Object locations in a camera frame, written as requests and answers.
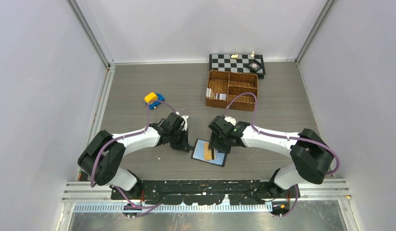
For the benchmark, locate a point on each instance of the silver credit card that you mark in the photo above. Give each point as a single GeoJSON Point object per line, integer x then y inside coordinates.
{"type": "Point", "coordinates": [208, 92]}

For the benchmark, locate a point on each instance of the gold credit card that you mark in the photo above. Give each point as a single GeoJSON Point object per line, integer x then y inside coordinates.
{"type": "Point", "coordinates": [208, 153]}

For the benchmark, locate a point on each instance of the woven wicker divided basket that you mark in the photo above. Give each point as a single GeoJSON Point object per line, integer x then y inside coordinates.
{"type": "Point", "coordinates": [241, 90]}

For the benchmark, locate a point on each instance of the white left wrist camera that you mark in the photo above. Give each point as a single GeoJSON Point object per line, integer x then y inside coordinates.
{"type": "Point", "coordinates": [184, 124]}

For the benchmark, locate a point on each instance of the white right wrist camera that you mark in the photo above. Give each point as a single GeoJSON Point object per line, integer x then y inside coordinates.
{"type": "Point", "coordinates": [230, 119]}

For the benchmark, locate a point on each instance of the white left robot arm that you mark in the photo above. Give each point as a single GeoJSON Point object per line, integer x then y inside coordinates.
{"type": "Point", "coordinates": [102, 157]}

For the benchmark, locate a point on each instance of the yellow toy block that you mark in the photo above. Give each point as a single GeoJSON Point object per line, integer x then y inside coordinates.
{"type": "Point", "coordinates": [150, 97]}

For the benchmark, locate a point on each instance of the blue toy car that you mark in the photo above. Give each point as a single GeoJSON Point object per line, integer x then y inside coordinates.
{"type": "Point", "coordinates": [157, 102]}

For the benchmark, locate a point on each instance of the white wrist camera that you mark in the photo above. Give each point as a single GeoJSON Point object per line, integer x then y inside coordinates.
{"type": "Point", "coordinates": [230, 119]}
{"type": "Point", "coordinates": [184, 124]}

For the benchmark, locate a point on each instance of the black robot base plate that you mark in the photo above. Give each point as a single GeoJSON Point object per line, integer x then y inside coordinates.
{"type": "Point", "coordinates": [203, 192]}

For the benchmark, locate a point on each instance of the black white chessboard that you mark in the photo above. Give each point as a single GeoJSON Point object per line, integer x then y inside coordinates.
{"type": "Point", "coordinates": [223, 62]}

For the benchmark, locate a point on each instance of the striped card in basket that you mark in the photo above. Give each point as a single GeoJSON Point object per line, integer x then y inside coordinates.
{"type": "Point", "coordinates": [221, 96]}

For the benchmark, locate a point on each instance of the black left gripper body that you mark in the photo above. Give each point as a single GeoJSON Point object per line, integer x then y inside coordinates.
{"type": "Point", "coordinates": [178, 141]}

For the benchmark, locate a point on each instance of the black leather card holder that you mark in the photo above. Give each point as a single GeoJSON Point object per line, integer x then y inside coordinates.
{"type": "Point", "coordinates": [200, 151]}

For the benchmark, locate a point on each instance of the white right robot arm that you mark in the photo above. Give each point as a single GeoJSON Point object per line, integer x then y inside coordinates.
{"type": "Point", "coordinates": [310, 155]}

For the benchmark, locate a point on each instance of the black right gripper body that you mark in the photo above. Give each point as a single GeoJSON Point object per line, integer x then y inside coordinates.
{"type": "Point", "coordinates": [219, 143]}

